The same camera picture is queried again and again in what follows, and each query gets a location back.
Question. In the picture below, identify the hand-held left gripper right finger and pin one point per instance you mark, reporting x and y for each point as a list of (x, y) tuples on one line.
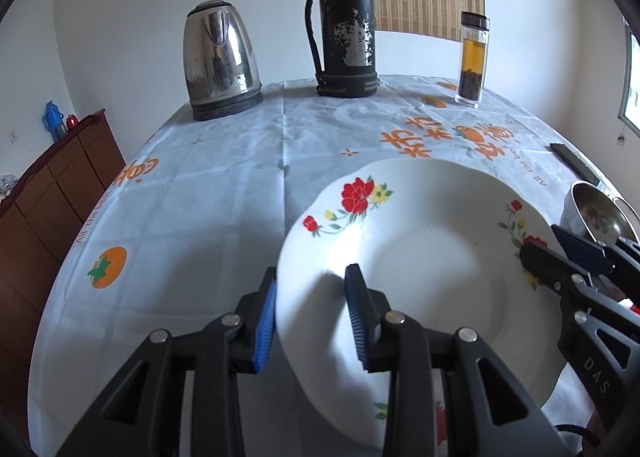
[(356, 317)]

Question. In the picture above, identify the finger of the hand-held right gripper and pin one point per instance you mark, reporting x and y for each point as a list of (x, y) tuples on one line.
[(582, 247), (547, 264)]

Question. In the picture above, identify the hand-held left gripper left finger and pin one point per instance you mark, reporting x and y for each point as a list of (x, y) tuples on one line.
[(265, 329)]

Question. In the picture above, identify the stainless steel bowl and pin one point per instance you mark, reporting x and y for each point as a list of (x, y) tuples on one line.
[(595, 214)]

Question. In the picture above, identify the white plate with red flowers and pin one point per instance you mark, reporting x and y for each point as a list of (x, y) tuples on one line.
[(425, 277)]

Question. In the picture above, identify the black smartphone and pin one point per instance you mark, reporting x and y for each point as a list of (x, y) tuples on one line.
[(572, 162)]

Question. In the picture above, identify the light blue printed tablecloth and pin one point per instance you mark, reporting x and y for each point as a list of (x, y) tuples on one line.
[(200, 197)]

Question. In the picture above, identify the glass tea bottle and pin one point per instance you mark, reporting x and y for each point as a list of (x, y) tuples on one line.
[(471, 62)]

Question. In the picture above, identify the brown wooden sideboard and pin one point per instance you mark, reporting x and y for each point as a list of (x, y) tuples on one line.
[(50, 207)]

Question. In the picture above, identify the stainless steel electric kettle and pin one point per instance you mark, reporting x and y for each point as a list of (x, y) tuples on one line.
[(220, 57)]

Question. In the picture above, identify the small red ornament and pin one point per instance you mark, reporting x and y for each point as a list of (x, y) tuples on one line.
[(72, 122)]

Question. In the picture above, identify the worn black thermos flask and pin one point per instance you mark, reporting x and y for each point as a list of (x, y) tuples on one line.
[(347, 22)]

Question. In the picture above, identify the crumpled plastic bag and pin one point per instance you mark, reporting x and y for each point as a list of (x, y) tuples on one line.
[(7, 184)]

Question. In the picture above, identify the blue thermos bottle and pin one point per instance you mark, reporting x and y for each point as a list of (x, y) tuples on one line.
[(53, 121)]

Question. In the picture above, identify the window with frame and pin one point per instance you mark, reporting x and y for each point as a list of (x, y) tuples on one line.
[(632, 82)]

